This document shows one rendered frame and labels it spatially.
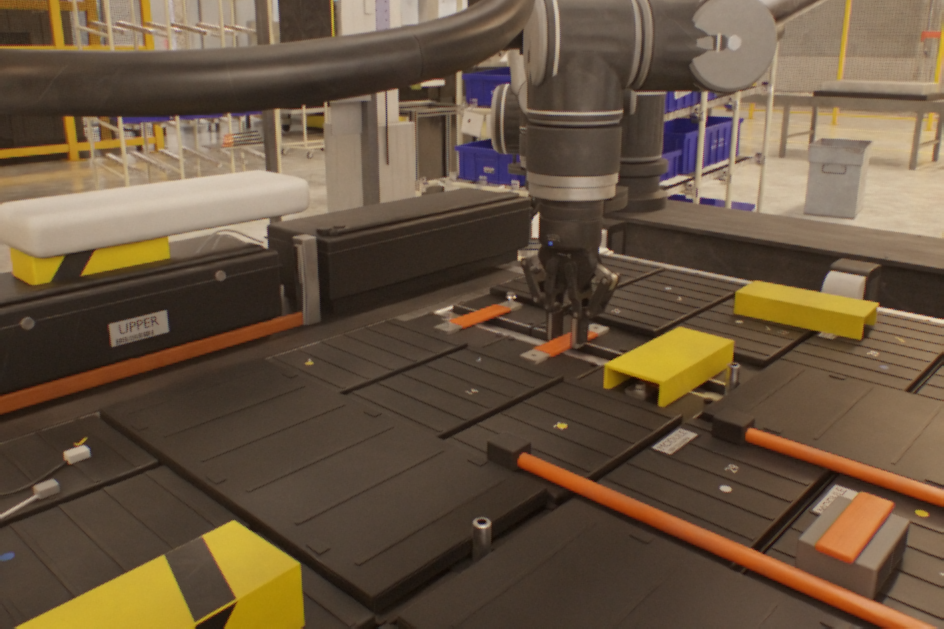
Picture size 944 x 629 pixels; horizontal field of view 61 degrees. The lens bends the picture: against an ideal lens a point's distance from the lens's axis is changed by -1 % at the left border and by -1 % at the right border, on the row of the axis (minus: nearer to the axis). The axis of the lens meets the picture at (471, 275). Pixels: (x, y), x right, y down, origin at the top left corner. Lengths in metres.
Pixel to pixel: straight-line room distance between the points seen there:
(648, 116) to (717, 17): 1.35
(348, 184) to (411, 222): 3.67
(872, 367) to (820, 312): 0.12
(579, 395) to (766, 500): 0.23
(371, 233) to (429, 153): 4.58
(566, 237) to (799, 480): 0.37
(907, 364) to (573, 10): 0.54
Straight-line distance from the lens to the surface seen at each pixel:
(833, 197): 7.14
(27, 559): 0.67
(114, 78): 0.40
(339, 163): 4.88
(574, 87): 0.88
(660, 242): 2.20
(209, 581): 0.52
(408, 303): 1.17
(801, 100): 10.69
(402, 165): 4.87
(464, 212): 1.26
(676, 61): 0.92
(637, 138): 2.26
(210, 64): 0.39
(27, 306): 0.92
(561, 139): 0.89
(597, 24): 0.89
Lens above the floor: 1.35
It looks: 16 degrees down
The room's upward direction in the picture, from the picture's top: straight up
